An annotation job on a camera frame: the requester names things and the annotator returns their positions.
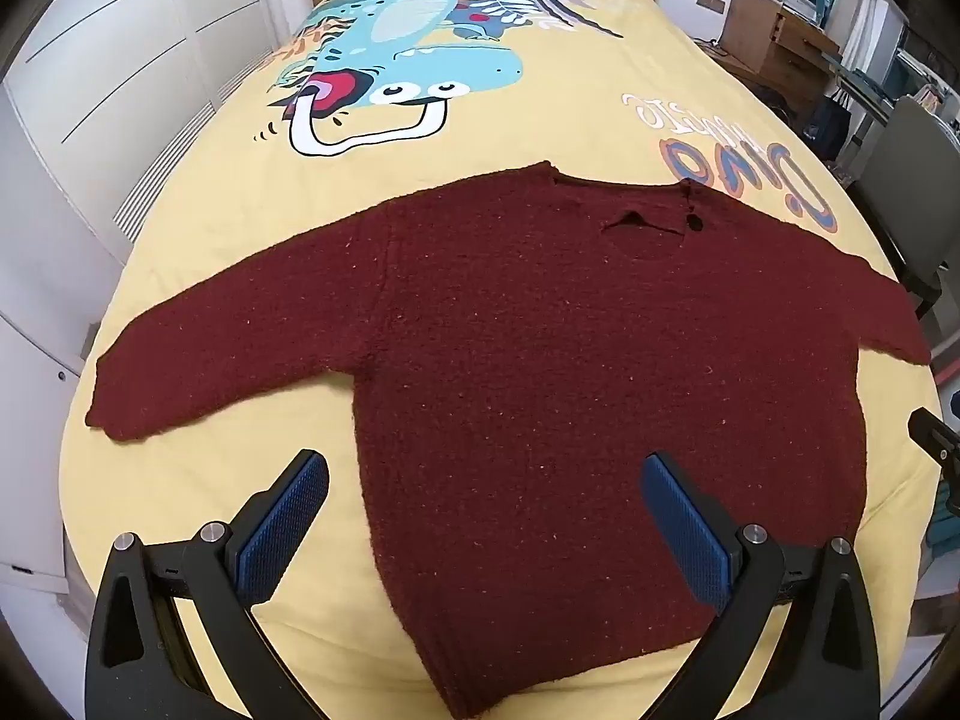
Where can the yellow dinosaur print bedspread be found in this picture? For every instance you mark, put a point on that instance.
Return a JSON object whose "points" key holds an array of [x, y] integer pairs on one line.
{"points": [[562, 112]]}

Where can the dark red knit sweater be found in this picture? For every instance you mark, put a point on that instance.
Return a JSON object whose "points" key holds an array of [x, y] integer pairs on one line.
{"points": [[525, 390]]}

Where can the wall socket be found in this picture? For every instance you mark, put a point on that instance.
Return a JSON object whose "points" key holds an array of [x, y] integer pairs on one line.
{"points": [[711, 1]]}

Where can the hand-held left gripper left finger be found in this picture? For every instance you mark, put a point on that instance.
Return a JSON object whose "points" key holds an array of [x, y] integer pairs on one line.
{"points": [[289, 517]]}

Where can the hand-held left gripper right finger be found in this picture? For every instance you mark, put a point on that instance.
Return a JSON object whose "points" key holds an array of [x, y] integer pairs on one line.
{"points": [[686, 525]]}

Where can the dark bag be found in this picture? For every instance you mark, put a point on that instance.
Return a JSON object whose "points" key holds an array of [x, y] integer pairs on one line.
{"points": [[829, 124]]}

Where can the white wardrobe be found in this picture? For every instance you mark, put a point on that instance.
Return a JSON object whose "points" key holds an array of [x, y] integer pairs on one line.
{"points": [[112, 52]]}

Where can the grey chair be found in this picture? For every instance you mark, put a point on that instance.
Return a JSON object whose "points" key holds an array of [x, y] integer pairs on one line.
{"points": [[911, 165]]}

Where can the wooden drawer cabinet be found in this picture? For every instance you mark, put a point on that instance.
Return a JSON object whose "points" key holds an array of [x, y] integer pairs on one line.
{"points": [[757, 30]]}

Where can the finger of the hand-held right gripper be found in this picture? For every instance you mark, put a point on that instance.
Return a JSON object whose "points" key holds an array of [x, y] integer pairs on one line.
{"points": [[934, 435]]}

